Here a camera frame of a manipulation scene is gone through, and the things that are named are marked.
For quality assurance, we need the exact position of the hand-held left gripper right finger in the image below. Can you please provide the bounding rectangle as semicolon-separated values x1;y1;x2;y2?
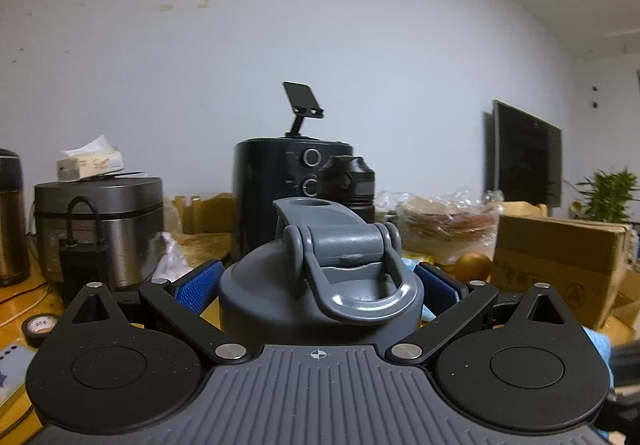
384;262;577;367

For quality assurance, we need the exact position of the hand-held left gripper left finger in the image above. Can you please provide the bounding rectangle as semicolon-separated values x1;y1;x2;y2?
64;260;252;367

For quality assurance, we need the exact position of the blue microfibre cloth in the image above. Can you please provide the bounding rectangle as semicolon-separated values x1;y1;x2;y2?
581;326;614;377

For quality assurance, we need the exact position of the grey water bottle lid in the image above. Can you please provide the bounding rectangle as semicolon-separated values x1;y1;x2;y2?
217;197;425;347

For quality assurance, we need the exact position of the yellow round fruit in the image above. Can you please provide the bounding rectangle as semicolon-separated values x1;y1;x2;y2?
454;252;494;284

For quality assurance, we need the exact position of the white plastic bag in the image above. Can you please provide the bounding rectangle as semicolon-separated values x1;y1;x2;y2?
149;231;194;284

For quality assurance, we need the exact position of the clear plastic bag of food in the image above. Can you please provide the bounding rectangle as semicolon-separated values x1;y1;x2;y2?
374;186;507;267

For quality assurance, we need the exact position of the steel rice cooker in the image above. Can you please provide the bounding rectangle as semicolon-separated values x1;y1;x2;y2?
33;176;165;292

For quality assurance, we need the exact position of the dark blue air fryer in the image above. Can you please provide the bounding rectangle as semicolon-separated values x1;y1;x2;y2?
232;137;356;267

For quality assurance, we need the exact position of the cardboard box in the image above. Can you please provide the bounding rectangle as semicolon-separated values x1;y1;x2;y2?
489;213;634;332

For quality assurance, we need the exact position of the black portable air pump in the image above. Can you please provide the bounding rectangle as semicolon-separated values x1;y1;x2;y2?
59;196;109;312

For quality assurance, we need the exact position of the black gradient water bottle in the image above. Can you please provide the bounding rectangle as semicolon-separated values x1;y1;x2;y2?
319;155;376;224

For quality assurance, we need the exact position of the flat screen television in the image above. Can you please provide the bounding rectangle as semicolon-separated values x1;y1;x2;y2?
483;99;564;209

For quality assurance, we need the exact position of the black tape roll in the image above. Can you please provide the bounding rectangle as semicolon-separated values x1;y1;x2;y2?
22;313;61;349

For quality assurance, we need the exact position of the white tissue pack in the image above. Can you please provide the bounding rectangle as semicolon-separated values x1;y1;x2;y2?
55;134;125;182

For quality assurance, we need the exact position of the green potted plant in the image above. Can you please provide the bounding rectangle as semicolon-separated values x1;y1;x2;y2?
564;169;639;224

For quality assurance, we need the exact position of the steel thermos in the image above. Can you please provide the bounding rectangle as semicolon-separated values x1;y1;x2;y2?
0;148;32;288

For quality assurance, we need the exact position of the black phone stand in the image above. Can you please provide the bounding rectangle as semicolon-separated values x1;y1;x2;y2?
282;81;325;138

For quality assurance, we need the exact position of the black cable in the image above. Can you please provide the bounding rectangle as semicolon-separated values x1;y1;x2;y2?
0;281;52;327

